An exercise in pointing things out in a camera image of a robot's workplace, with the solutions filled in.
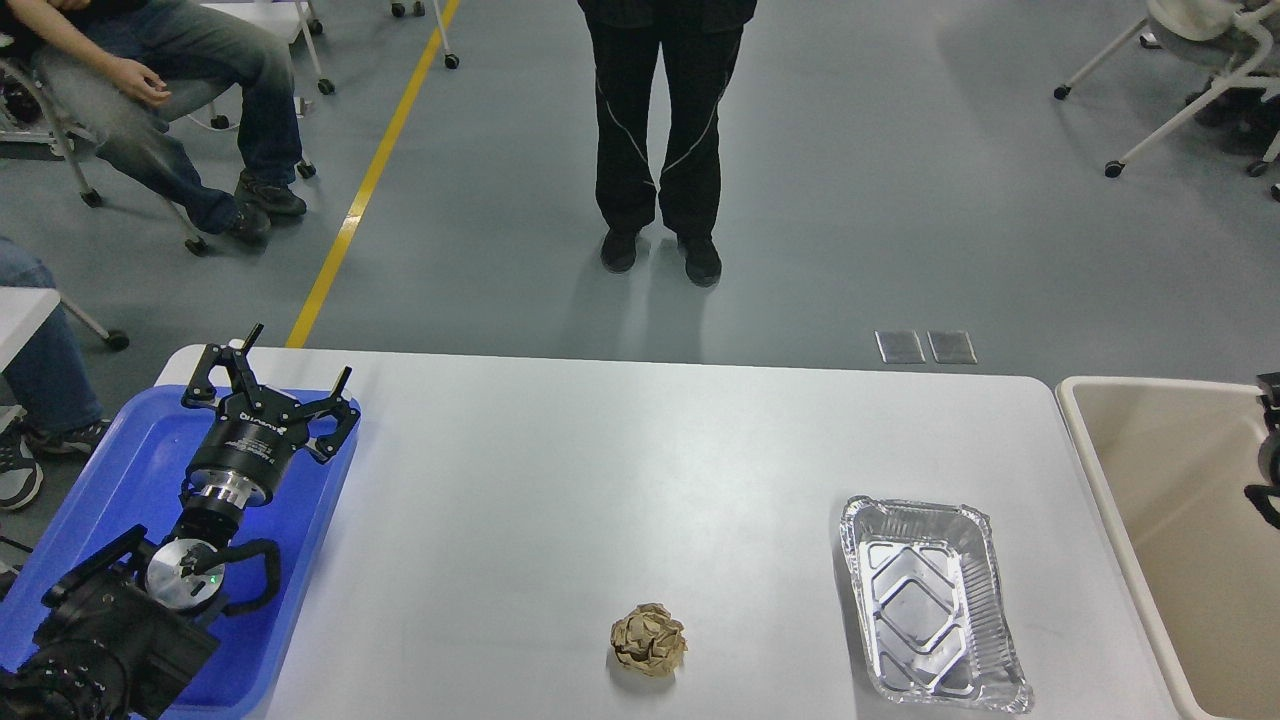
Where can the floor outlet plate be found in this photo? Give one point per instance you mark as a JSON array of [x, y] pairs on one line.
[[900, 347], [952, 347]]

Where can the right floor outlet plate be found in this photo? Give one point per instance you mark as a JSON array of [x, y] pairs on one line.
[[952, 347]]

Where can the white chair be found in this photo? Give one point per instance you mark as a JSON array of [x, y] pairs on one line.
[[1230, 41], [50, 125]]

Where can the blue plastic tray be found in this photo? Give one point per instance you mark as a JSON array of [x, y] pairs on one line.
[[134, 479]]

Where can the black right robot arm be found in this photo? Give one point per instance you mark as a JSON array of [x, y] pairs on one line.
[[1264, 496]]

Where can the seated person in jeans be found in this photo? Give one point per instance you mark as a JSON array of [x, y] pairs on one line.
[[126, 69]]

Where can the crumpled brown paper ball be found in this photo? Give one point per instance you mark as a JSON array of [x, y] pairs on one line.
[[649, 640]]

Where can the left floor outlet plate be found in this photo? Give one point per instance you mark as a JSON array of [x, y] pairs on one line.
[[900, 347]]

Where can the standing person in black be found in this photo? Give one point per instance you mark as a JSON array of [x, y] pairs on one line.
[[661, 69]]

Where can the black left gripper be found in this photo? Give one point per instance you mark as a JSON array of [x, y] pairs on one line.
[[243, 458]]

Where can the person at left edge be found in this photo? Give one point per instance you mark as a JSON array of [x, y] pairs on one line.
[[61, 415]]

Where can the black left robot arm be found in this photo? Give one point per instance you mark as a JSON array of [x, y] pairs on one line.
[[168, 585]]

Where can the white side table left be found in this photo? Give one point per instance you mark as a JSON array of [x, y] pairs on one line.
[[24, 310]]

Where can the beige plastic bin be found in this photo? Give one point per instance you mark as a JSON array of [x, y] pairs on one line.
[[1168, 462]]

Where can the white chair top left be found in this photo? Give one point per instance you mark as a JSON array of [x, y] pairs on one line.
[[50, 125]]

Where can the aluminium foil tray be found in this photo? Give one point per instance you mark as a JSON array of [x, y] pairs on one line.
[[925, 580]]

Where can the white chair top right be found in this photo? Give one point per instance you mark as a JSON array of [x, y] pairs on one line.
[[1230, 41]]

